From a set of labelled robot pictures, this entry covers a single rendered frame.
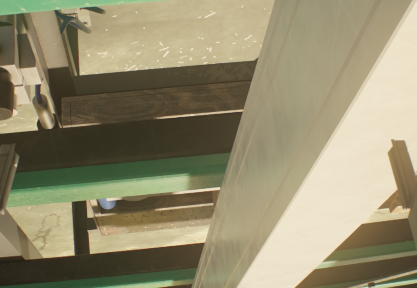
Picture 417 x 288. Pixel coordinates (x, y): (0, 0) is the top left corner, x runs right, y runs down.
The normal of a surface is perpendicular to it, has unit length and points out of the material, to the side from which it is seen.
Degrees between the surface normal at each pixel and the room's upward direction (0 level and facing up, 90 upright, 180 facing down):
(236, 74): 90
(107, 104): 90
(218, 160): 90
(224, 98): 90
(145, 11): 0
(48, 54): 0
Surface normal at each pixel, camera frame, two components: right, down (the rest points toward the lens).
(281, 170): -0.99, 0.08
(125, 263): 0.05, -0.40
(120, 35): 0.12, 0.91
